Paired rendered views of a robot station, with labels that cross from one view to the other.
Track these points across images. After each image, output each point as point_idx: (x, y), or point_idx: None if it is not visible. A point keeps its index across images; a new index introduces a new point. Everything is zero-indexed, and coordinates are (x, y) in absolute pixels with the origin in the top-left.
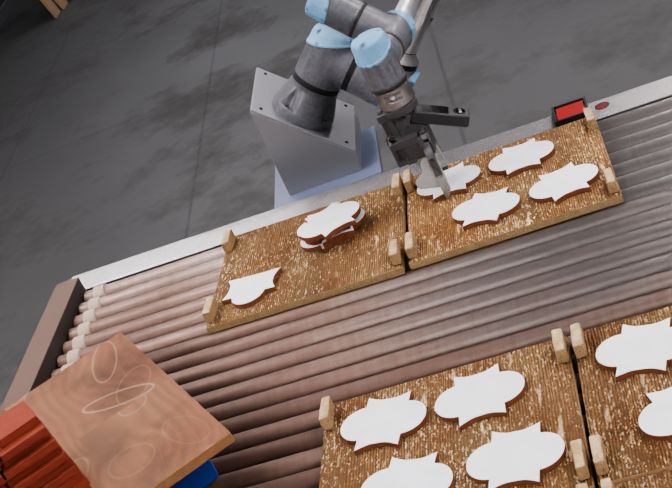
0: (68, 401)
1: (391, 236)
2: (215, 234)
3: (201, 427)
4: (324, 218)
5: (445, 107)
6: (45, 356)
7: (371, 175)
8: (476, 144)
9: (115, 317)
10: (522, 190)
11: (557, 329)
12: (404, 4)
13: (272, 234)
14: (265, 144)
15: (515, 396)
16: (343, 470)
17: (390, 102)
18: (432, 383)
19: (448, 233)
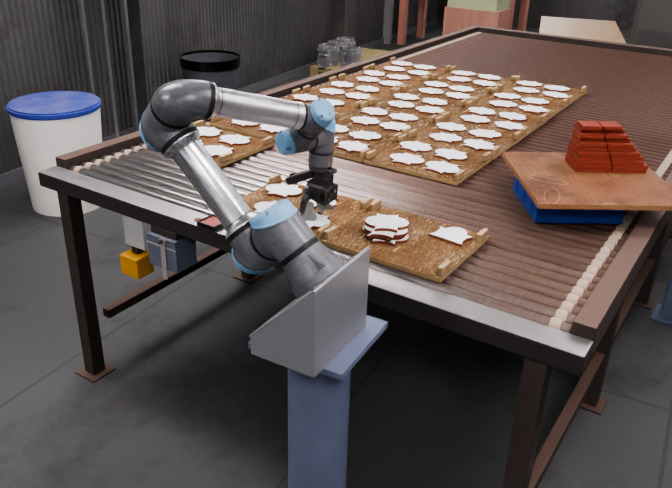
0: (575, 190)
1: (365, 218)
2: (445, 303)
3: (512, 156)
4: (388, 223)
5: (296, 174)
6: (604, 273)
7: None
8: None
9: (547, 287)
10: (296, 200)
11: (367, 152)
12: (229, 181)
13: (414, 260)
14: (368, 278)
15: (398, 153)
16: (466, 166)
17: (328, 155)
18: (415, 169)
19: (344, 204)
